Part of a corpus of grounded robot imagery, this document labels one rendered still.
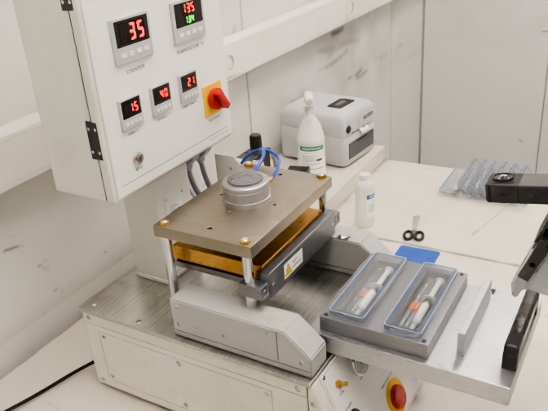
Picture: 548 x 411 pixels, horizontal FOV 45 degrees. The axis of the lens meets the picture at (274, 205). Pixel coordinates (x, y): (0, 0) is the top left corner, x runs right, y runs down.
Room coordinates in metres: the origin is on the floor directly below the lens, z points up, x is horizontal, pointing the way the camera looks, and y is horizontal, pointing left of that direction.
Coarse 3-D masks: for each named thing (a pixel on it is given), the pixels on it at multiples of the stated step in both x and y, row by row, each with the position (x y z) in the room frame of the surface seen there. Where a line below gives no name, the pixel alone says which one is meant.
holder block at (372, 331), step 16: (400, 272) 0.90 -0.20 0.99; (416, 272) 0.89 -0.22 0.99; (400, 288) 0.85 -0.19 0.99; (464, 288) 0.87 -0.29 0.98; (384, 304) 0.81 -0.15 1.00; (448, 304) 0.80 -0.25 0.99; (320, 320) 0.80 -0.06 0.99; (336, 320) 0.78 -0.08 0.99; (352, 320) 0.78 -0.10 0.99; (368, 320) 0.78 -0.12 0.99; (384, 320) 0.77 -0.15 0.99; (432, 320) 0.76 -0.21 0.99; (448, 320) 0.79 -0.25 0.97; (352, 336) 0.77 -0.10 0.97; (368, 336) 0.76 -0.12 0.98; (384, 336) 0.74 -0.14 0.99; (400, 336) 0.73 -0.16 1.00; (432, 336) 0.73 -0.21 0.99; (416, 352) 0.72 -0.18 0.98
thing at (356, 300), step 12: (372, 264) 0.91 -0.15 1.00; (384, 264) 0.91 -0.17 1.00; (396, 264) 0.91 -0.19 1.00; (360, 276) 0.88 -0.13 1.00; (372, 276) 0.88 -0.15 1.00; (384, 276) 0.87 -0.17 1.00; (348, 288) 0.85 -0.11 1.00; (360, 288) 0.85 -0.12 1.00; (372, 288) 0.85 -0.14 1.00; (384, 288) 0.84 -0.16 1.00; (348, 300) 0.82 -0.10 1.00; (360, 300) 0.81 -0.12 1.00; (372, 300) 0.81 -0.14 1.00; (348, 312) 0.79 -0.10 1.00; (360, 312) 0.78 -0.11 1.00
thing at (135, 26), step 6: (138, 18) 0.99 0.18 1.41; (120, 24) 0.96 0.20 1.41; (126, 24) 0.97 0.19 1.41; (132, 24) 0.98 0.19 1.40; (138, 24) 0.99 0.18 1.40; (120, 30) 0.96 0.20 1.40; (126, 30) 0.97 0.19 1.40; (132, 30) 0.98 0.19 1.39; (138, 30) 0.99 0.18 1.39; (144, 30) 1.00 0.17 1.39; (120, 36) 0.95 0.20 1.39; (126, 36) 0.97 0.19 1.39; (132, 36) 0.98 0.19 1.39; (138, 36) 0.99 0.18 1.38; (144, 36) 1.00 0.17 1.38; (126, 42) 0.96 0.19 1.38
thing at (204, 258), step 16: (304, 224) 0.97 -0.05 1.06; (272, 240) 0.92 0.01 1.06; (288, 240) 0.92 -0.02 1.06; (176, 256) 0.93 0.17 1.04; (192, 256) 0.91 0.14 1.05; (208, 256) 0.90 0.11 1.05; (224, 256) 0.88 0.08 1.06; (256, 256) 0.88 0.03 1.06; (272, 256) 0.87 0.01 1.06; (208, 272) 0.90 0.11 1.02; (224, 272) 0.88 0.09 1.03; (240, 272) 0.87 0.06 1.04; (256, 272) 0.85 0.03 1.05
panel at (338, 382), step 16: (336, 368) 0.78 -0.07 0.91; (368, 368) 0.83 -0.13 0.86; (336, 384) 0.76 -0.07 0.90; (352, 384) 0.78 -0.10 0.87; (368, 384) 0.81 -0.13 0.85; (384, 384) 0.83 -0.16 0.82; (400, 384) 0.86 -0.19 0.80; (416, 384) 0.89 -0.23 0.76; (336, 400) 0.74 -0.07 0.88; (352, 400) 0.76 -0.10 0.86; (368, 400) 0.79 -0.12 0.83; (384, 400) 0.81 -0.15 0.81
